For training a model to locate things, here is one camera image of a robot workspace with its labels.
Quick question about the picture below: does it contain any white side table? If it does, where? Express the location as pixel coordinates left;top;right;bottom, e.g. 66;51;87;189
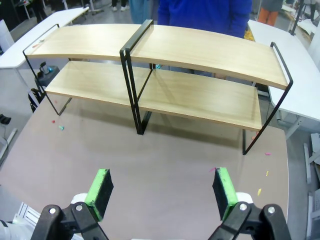
0;6;90;69
246;19;320;141

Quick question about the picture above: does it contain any wooden shelf rack black frame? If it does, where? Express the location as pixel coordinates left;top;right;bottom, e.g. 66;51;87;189
22;19;154;137
119;19;293;156

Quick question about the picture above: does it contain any black metal stand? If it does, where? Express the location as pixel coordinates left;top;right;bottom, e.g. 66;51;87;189
289;0;305;35

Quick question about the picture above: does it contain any person in blue shirt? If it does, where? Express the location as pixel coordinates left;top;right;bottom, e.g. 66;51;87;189
157;0;252;78

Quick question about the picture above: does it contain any black background equipment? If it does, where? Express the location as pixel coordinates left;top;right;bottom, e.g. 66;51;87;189
27;61;58;113

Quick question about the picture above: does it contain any white metal floor frame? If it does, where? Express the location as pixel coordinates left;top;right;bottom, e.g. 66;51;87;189
302;132;320;186

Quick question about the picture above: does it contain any person in light blue coat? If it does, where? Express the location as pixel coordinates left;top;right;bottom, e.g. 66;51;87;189
128;0;161;25

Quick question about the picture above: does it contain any person in dark trousers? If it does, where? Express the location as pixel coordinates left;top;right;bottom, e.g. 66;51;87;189
111;0;131;12

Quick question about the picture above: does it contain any person in orange trousers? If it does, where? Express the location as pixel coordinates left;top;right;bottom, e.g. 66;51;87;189
258;0;279;26

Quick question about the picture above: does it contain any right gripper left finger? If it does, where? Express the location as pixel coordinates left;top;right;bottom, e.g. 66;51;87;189
31;168;115;240

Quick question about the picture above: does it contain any yellow cloth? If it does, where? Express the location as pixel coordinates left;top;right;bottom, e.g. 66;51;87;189
243;28;255;42

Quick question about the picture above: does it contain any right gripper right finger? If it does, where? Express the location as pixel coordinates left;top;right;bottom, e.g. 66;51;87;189
209;166;292;240

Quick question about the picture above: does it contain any aluminium frame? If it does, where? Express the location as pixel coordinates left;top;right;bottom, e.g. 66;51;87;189
14;201;42;227

